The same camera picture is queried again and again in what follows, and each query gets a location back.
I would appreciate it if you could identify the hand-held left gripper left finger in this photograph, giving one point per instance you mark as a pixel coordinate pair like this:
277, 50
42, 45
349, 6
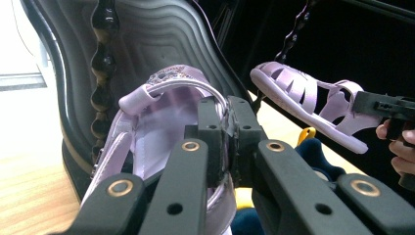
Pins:
208, 130

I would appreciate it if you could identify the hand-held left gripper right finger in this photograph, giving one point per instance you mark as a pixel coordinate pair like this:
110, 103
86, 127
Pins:
246, 130

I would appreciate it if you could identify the purple child sandal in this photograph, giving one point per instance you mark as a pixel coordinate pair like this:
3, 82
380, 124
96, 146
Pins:
156, 130
326, 128

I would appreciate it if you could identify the red and black shoe rack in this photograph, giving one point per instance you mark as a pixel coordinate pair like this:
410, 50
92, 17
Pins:
156, 39

